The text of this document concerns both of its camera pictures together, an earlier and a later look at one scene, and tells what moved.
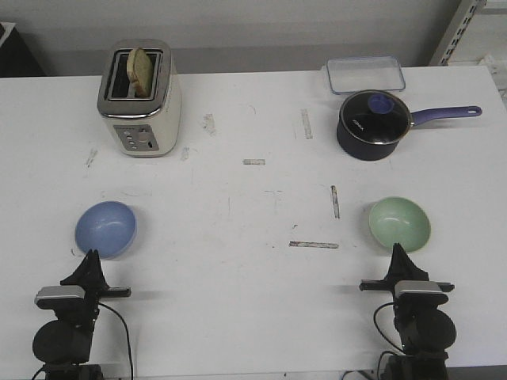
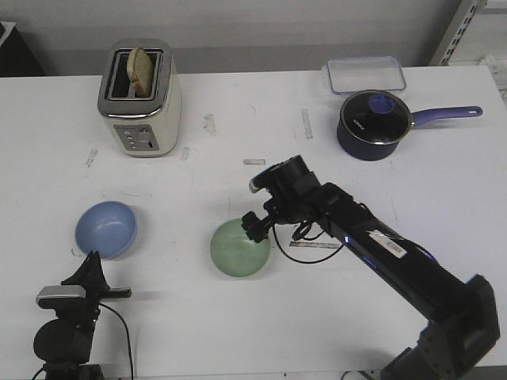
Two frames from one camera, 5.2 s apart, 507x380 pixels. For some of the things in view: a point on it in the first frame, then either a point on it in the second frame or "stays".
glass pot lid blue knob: [375, 116] stays
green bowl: [400, 220] to [234, 253]
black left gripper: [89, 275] stays
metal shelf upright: [455, 29] stays
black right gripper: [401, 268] to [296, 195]
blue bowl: [108, 227] stays
